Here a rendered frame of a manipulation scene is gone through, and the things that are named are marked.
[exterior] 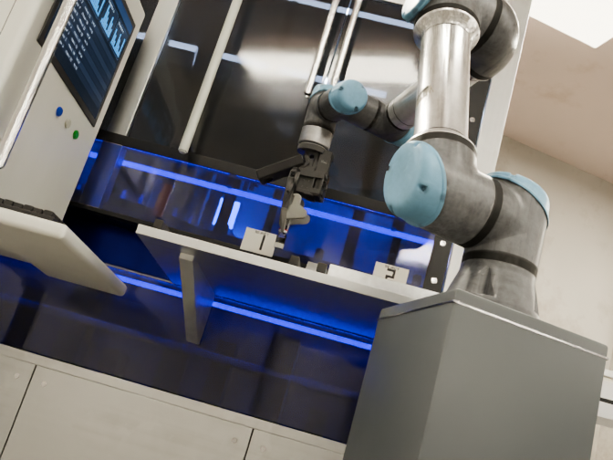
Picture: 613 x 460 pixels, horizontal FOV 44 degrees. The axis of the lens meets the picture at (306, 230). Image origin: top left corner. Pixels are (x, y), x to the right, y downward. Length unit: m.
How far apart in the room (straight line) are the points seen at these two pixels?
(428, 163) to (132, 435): 1.08
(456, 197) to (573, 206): 4.57
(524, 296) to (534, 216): 0.13
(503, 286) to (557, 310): 4.30
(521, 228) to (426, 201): 0.16
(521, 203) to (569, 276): 4.35
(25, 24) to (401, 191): 0.87
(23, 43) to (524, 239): 1.03
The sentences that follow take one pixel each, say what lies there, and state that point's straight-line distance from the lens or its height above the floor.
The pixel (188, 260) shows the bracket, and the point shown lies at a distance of 1.59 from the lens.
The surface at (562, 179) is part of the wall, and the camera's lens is 5.68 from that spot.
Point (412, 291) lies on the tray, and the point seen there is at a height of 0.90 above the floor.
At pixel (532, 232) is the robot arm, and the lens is 1.20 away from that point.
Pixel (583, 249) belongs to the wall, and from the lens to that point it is 5.65.
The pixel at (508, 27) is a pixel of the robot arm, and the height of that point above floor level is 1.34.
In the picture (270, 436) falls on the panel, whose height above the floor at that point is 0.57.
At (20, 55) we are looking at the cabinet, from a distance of 1.65.
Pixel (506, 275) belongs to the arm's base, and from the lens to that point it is 1.16.
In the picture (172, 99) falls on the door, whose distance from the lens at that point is 2.14.
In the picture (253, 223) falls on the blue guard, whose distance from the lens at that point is 1.96.
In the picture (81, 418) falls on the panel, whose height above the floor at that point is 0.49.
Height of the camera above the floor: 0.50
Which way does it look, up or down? 17 degrees up
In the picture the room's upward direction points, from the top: 17 degrees clockwise
